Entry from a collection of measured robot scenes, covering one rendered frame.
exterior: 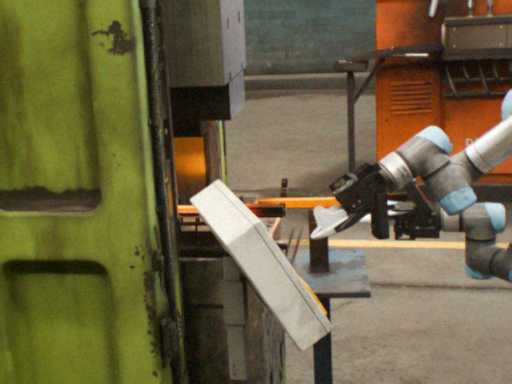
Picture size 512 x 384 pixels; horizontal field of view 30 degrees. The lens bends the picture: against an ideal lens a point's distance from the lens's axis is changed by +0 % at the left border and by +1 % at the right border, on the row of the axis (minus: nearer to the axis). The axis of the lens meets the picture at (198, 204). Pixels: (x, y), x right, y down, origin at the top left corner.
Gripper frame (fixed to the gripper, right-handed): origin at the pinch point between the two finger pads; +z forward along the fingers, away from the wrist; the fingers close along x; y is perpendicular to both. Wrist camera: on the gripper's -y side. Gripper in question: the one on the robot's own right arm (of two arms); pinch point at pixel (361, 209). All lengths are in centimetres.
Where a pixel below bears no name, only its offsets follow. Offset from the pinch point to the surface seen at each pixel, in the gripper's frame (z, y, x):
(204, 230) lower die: 39.4, 2.2, -12.1
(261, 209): 26.1, -0.2, -1.0
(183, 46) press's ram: 40, -46, -18
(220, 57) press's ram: 31, -43, -18
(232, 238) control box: 19, -17, -75
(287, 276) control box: 9, -8, -71
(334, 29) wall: 74, 36, 762
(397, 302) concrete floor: -4, 100, 182
